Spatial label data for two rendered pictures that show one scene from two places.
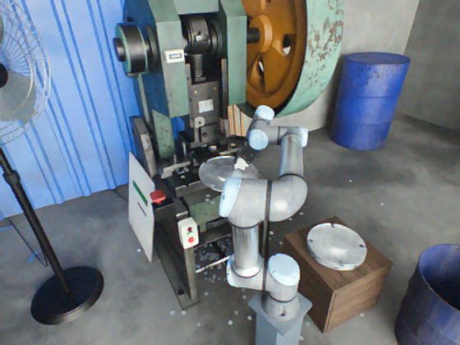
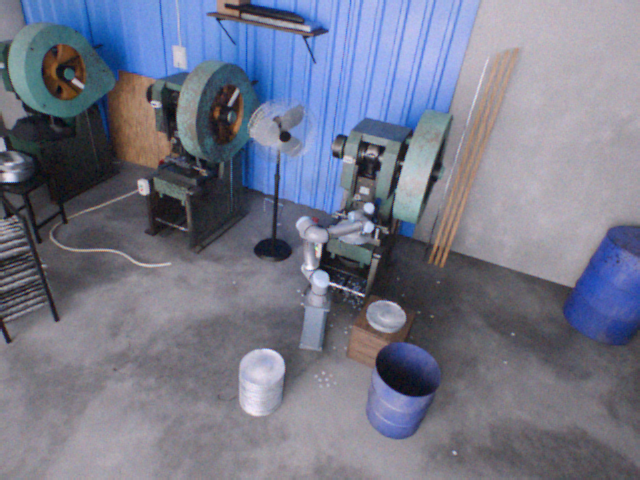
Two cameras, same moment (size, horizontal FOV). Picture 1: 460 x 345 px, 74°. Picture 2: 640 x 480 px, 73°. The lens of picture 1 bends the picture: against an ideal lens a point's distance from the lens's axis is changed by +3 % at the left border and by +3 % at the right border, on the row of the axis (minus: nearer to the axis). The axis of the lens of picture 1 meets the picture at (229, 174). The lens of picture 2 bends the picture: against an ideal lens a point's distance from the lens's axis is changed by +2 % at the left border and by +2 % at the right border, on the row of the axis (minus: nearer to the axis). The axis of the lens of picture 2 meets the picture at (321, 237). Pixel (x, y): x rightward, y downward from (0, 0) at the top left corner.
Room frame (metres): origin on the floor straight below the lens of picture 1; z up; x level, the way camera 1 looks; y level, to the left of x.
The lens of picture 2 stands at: (-0.92, -1.86, 2.61)
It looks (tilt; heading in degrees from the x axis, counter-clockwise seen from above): 34 degrees down; 46
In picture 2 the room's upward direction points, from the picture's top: 8 degrees clockwise
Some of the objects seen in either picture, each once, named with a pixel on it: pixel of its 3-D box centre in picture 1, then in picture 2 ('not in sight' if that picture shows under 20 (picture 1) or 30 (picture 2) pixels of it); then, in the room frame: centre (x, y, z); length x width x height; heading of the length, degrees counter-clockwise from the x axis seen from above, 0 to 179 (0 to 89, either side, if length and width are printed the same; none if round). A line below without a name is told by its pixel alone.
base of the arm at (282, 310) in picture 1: (280, 295); (319, 294); (0.74, -0.19, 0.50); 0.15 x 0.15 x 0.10
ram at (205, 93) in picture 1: (202, 108); (365, 191); (1.40, 0.12, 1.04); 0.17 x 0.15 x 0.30; 28
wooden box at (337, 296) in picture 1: (329, 270); (381, 334); (1.12, -0.55, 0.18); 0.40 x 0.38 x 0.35; 25
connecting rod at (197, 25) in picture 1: (195, 56); (372, 162); (1.44, 0.14, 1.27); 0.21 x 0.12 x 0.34; 28
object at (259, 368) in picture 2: not in sight; (262, 366); (0.13, -0.38, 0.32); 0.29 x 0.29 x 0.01
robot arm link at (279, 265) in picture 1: (281, 275); (320, 281); (0.74, -0.18, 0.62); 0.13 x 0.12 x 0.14; 79
